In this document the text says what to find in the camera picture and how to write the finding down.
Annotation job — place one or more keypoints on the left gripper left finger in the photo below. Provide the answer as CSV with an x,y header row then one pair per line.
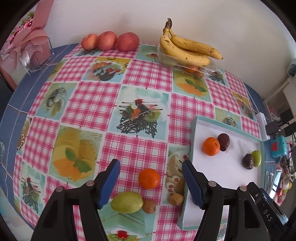
x,y
106,181

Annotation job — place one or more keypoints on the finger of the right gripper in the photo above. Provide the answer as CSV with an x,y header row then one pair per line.
x,y
274,219

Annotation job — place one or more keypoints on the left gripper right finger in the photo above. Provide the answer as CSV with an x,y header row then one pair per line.
x,y
196,183

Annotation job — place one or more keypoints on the large green mango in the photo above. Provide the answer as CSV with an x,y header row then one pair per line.
x,y
127,202

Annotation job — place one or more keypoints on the orange tangerine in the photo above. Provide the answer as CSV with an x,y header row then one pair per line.
x,y
211,146
149,178

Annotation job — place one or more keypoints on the small brown kiwi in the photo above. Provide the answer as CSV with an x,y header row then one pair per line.
x,y
149,206

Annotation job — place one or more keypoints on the small dark round fruit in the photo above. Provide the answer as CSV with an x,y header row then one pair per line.
x,y
224,141

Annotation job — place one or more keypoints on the dark brown avocado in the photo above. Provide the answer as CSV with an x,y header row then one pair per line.
x,y
248,161

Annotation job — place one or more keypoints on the small green fruit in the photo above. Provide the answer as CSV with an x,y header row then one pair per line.
x,y
257,158

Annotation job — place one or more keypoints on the small tan fruit by tray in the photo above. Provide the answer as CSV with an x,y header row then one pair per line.
x,y
176,199

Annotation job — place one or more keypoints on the teal white shallow tray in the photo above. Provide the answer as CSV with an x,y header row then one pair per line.
x,y
225,168

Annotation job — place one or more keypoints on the teal toy box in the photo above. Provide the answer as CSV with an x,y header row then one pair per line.
x,y
278,147

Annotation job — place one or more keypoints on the checkered fruit pattern tablecloth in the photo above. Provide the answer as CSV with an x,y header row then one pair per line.
x,y
96,106

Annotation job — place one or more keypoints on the black power adapter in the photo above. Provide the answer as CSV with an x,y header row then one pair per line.
x,y
272,128

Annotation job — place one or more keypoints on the white power strip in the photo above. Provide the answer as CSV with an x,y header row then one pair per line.
x,y
262,123

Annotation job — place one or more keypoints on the clear plastic fruit container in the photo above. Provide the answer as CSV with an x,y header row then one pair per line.
x,y
195,70

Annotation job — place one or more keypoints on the upper yellow banana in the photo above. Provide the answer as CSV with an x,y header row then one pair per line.
x,y
193,46

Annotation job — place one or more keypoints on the yellow banana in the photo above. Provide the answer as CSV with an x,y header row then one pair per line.
x,y
193,46
181,55

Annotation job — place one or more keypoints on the middle red apple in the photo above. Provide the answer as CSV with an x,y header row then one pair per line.
x,y
106,41

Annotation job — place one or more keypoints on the small red apple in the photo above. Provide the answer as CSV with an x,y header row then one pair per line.
x,y
89,42

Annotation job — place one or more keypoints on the large red apple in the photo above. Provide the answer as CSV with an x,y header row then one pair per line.
x,y
127,42

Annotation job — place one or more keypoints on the lower yellow banana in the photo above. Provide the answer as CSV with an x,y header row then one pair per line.
x,y
181,55

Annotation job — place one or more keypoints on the pink flower bouquet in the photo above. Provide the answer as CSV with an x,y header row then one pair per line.
x,y
29,44

